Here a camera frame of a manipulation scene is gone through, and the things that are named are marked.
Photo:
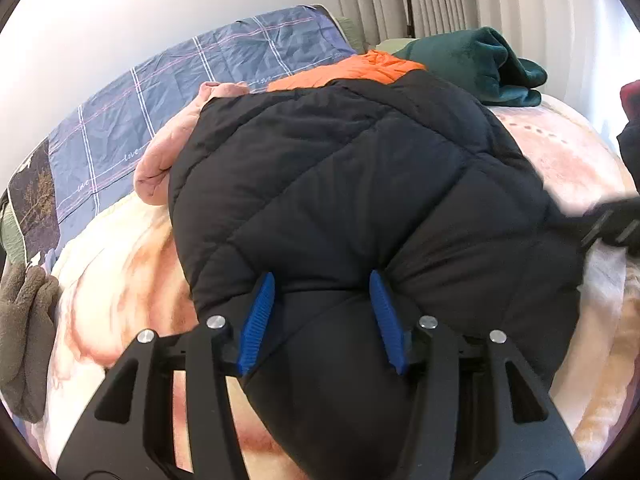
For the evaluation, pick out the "pink folded jacket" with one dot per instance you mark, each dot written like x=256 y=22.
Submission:
x=151 y=176

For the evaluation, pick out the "orange folded puffer jacket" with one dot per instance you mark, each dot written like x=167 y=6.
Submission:
x=379 y=66

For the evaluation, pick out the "cream fleece blanket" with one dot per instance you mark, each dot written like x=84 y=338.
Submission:
x=121 y=275

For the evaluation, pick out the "brown fleece folded garment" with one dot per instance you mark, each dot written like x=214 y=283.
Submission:
x=28 y=298

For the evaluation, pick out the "black puffer jacket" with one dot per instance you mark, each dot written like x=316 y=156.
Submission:
x=414 y=180

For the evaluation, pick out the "blue plaid pillow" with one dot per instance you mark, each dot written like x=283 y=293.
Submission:
x=94 y=150

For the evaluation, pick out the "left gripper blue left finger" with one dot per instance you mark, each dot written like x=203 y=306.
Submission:
x=125 y=431

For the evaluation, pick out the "dark patterned pillow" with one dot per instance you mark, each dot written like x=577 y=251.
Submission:
x=29 y=225

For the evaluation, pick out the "beige curtain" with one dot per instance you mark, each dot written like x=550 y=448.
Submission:
x=580 y=43

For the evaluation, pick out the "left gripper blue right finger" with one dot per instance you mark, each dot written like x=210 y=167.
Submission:
x=480 y=411

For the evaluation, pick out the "dark green folded garment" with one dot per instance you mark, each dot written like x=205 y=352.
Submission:
x=481 y=62

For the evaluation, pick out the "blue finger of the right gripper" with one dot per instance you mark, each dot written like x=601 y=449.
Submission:
x=615 y=223

